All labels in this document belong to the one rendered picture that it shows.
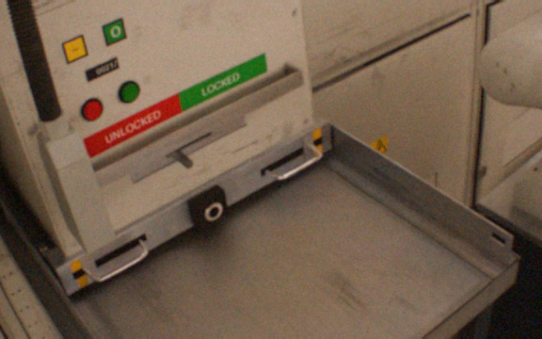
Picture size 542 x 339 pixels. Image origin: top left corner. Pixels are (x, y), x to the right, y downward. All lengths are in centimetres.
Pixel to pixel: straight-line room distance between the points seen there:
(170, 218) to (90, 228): 23
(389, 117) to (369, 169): 58
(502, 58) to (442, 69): 73
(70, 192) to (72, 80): 16
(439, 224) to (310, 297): 25
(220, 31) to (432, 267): 48
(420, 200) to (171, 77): 44
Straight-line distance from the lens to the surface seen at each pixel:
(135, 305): 107
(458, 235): 111
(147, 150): 98
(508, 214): 131
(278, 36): 110
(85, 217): 90
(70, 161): 85
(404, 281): 104
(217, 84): 106
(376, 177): 120
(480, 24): 199
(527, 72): 110
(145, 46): 97
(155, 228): 110
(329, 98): 159
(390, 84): 173
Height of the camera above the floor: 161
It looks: 37 degrees down
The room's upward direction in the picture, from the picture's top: 8 degrees counter-clockwise
